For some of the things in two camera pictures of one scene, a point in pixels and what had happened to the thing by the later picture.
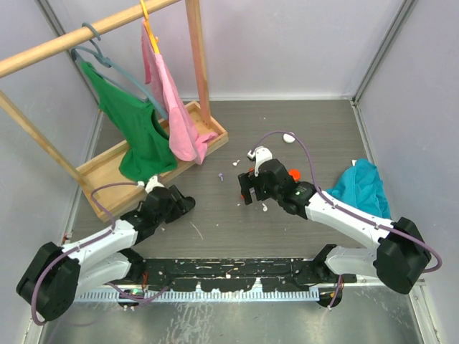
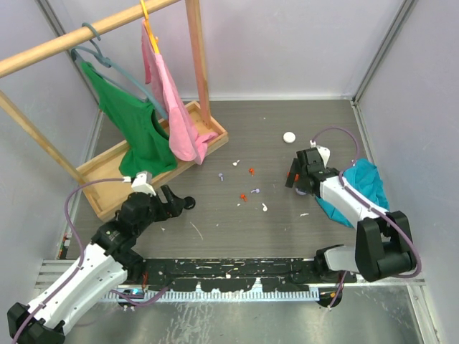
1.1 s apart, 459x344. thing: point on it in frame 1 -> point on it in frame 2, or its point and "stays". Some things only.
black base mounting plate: x=242 y=274 stays
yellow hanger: x=153 y=39 stays
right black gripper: x=247 y=180 -> x=290 y=182
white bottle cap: x=289 y=138 stays
